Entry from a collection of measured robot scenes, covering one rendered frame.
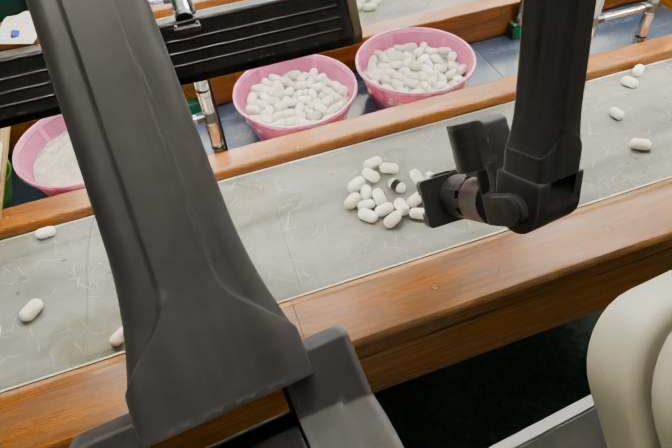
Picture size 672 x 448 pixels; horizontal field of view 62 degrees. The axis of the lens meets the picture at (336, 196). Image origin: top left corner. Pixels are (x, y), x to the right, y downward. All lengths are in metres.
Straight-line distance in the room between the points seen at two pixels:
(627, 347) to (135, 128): 0.18
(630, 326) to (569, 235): 0.77
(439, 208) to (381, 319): 0.18
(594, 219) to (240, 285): 0.83
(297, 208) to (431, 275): 0.27
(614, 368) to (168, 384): 0.14
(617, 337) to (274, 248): 0.78
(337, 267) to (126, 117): 0.70
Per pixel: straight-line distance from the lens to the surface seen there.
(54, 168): 1.24
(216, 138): 1.08
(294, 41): 0.78
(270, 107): 1.21
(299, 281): 0.89
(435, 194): 0.75
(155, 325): 0.20
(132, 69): 0.23
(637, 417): 0.20
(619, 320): 0.20
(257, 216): 0.99
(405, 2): 1.57
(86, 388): 0.86
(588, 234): 0.97
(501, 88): 1.22
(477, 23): 1.51
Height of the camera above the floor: 1.46
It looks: 46 degrees down
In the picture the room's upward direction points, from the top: 5 degrees counter-clockwise
